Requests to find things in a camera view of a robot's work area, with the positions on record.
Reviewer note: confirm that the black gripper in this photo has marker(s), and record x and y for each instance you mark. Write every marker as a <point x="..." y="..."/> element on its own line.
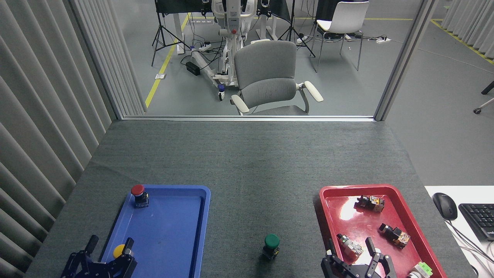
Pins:
<point x="358" y="272"/>
<point x="101" y="271"/>

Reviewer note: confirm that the green push button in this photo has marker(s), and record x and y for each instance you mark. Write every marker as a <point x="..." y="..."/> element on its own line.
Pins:
<point x="271" y="241"/>

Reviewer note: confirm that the yellow push button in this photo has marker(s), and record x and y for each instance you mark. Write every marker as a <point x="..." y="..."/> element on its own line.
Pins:
<point x="118" y="251"/>

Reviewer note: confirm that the red push button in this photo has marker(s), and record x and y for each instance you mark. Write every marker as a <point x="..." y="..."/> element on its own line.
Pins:
<point x="138" y="191"/>

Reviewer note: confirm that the red plastic tray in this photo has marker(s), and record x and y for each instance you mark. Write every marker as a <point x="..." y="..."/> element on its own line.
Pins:
<point x="366" y="224"/>

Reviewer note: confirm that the blue plastic tray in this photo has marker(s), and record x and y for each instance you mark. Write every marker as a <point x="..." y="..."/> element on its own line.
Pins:
<point x="166" y="231"/>

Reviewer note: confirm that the white desk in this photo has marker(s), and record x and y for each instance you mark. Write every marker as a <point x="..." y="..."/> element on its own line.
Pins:
<point x="444" y="231"/>

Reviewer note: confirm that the black computer mouse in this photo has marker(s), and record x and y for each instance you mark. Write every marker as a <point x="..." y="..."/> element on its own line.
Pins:
<point x="445" y="205"/>

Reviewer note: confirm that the black keyboard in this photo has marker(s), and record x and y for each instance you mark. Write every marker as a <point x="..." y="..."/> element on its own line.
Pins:
<point x="480" y="220"/>

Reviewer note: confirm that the grey office chair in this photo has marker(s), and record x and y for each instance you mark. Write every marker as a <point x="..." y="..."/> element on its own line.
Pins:
<point x="266" y="69"/>

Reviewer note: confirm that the black power adapter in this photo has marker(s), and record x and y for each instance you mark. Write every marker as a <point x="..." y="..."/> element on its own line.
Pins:
<point x="193" y="68"/>

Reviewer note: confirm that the black chair base with caster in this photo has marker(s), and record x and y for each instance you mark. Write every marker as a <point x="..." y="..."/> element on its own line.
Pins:
<point x="487" y="88"/>

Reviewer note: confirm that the white power strip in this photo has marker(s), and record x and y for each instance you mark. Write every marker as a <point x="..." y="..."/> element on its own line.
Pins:
<point x="383" y="40"/>
<point x="204" y="47"/>

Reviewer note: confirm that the black tripod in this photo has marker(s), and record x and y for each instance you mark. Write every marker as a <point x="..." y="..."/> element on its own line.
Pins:
<point x="160" y="34"/>
<point x="292" y="31"/>

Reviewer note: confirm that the white plastic chair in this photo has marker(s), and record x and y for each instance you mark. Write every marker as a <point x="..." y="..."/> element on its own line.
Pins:
<point x="347" y="15"/>

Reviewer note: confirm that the white stand on wheels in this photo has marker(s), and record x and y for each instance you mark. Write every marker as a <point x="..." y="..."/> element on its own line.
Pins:
<point x="231" y="46"/>

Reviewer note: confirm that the silver selector switch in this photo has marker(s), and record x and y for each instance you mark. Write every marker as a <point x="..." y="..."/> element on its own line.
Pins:
<point x="351" y="247"/>

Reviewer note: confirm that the black switch with orange block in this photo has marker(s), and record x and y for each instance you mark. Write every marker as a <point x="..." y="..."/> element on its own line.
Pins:
<point x="395" y="234"/>

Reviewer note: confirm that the black switch with orange window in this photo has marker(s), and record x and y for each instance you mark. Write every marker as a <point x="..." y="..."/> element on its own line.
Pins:
<point x="370" y="202"/>

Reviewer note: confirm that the green and white switch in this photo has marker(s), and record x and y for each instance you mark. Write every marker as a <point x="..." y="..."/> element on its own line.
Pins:
<point x="421" y="270"/>

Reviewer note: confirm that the silver post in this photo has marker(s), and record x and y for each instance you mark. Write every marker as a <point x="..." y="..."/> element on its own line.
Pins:
<point x="405" y="58"/>

